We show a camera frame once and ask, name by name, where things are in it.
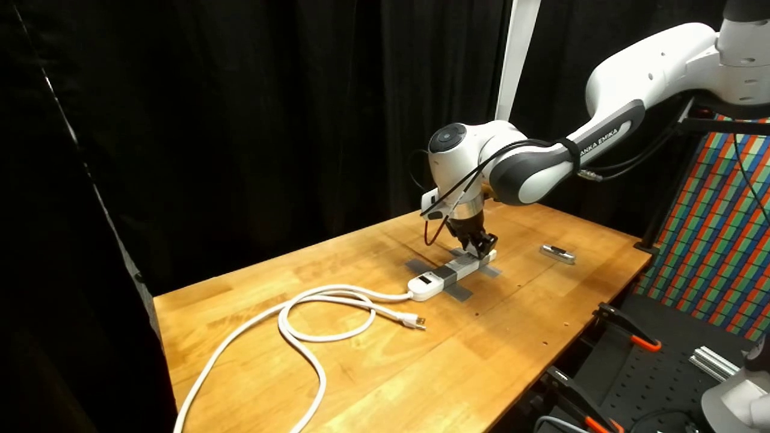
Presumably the grey duct tape strip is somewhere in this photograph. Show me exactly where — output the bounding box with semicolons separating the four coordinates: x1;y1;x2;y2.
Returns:
470;262;504;278
407;257;476;301

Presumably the black curtain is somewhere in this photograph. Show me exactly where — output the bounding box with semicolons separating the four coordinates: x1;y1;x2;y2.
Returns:
0;0;725;298

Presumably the orange handled clamp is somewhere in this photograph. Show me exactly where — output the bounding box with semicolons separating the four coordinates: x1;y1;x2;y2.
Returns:
595;303;662;354

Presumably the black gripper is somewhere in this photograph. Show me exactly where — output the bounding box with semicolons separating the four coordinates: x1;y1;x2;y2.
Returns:
449;214;499;257

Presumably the colourful checkered board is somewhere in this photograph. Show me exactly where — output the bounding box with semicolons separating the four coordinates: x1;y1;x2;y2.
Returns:
638;132;770;342

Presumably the white power cord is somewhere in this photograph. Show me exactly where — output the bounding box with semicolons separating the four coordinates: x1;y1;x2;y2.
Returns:
171;280;428;433

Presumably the white vertical pole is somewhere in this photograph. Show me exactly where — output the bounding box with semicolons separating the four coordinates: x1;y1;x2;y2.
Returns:
494;0;541;119

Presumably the small metal bracket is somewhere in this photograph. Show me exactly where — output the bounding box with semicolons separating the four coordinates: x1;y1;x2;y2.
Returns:
541;242;576;263

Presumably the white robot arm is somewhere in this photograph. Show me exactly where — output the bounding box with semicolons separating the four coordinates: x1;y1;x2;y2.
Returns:
422;0;770;257

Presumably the black camera cable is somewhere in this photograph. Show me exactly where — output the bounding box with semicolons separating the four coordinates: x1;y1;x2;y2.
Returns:
419;141;516;249

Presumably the white power strip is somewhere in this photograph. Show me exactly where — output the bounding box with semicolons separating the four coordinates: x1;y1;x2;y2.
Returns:
407;249;497;301

